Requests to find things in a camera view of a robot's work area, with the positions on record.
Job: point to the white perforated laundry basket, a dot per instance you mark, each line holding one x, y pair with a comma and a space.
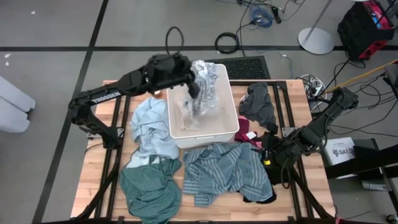
224, 124

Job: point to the white round stand base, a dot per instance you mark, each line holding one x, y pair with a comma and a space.
315, 42

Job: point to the grey equipment box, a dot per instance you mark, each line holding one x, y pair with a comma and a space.
392, 73

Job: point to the blue striped woven shirt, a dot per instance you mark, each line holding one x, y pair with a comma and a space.
224, 168

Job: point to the white moulded furniture piece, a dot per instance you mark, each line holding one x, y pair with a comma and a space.
12, 105

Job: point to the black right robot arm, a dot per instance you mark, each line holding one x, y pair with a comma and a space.
323, 119

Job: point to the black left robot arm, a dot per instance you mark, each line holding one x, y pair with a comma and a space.
102, 97

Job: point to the white grey patterned garment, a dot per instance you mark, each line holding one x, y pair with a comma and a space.
205, 102

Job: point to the white printed cardboard box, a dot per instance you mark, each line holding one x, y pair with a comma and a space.
339, 151

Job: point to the light blue shirt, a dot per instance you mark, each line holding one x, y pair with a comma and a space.
152, 130

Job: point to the black power strip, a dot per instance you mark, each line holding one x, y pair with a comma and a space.
276, 15

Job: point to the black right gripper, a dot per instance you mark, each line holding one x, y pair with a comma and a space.
280, 149

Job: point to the black and red case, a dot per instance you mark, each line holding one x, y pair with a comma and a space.
357, 31

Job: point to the black printed garment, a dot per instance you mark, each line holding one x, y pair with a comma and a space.
275, 179

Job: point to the black perforated floor mat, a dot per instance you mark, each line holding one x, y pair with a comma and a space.
245, 68

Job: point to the grey metal mounting plate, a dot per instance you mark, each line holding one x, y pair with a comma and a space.
93, 135
287, 130

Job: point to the grey plastic bag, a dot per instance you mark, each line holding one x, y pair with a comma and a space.
374, 185

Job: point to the maroon garment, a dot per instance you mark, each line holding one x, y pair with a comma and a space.
242, 130

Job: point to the dark grey garment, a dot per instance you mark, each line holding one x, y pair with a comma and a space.
258, 105

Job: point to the black side table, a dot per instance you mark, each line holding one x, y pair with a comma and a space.
367, 161

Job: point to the yellow pole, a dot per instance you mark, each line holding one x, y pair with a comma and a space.
360, 76

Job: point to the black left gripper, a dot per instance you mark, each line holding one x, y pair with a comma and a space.
169, 73

